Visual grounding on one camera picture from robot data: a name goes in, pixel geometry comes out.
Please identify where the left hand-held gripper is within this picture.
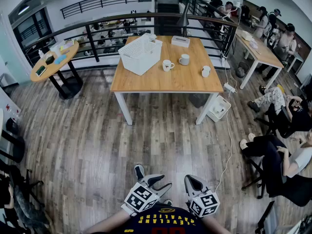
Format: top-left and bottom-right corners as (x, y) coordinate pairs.
(123, 174), (173, 214)

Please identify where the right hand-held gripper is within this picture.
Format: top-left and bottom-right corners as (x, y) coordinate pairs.
(184, 175), (220, 218)

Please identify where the white mug with pattern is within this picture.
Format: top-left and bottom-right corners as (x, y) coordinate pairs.
(162, 59), (176, 72)

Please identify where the white plastic basket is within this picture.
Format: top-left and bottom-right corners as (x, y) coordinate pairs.
(118, 34), (163, 77)

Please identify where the person's right forearm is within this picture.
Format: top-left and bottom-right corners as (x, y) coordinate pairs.
(202, 215), (236, 234)

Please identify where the person's left forearm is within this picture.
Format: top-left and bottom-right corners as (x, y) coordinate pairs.
(84, 208), (134, 234)

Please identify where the white tissue box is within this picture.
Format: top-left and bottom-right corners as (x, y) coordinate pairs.
(171, 35), (191, 48)

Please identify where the person's left shoe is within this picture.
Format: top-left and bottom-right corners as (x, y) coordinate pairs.
(134, 164), (146, 181)

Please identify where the white wristband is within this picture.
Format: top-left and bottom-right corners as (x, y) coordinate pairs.
(121, 203), (137, 216)

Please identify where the person's dark blue jersey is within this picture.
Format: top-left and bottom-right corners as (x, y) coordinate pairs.
(114, 202), (208, 234)

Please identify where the white floor bin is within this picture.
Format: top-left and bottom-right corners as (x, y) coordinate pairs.
(206, 95), (232, 123)

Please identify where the dark grey floor bag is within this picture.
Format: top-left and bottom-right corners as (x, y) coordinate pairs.
(189, 93), (208, 109)

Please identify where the black office chair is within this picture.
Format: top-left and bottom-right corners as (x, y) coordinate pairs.
(254, 103), (297, 139)
(0, 164), (53, 234)
(241, 155), (312, 207)

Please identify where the white power strip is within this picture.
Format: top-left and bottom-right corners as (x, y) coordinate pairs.
(223, 82), (236, 94)

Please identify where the black mesh waste basket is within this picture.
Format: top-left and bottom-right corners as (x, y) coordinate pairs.
(235, 61), (251, 79)

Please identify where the long wooden table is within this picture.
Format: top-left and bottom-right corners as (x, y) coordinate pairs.
(235, 29), (285, 90)

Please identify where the black stool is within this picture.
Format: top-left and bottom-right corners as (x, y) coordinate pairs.
(0, 128), (25, 163)

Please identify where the small black trash can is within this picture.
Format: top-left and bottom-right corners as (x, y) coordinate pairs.
(5, 117), (20, 135)

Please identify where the round wooden table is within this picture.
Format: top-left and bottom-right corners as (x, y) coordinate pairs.
(30, 39), (83, 100)

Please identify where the light blue cloth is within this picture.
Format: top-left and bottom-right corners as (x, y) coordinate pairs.
(53, 55), (68, 65)

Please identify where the black cone desk lamp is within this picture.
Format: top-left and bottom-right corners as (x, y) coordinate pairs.
(176, 2), (190, 38)

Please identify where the pastel paper stack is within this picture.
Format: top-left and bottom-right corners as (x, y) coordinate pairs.
(59, 39), (75, 51)

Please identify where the white cabinet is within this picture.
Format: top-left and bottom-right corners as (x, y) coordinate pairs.
(0, 86), (23, 124)

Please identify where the white gooseneck desk lamp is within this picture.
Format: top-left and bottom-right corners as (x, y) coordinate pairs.
(220, 0), (242, 21)

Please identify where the black balcony railing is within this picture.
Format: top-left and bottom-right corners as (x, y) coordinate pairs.
(60, 0), (154, 19)

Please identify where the white power cable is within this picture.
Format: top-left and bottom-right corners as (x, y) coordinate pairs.
(214, 57), (238, 192)

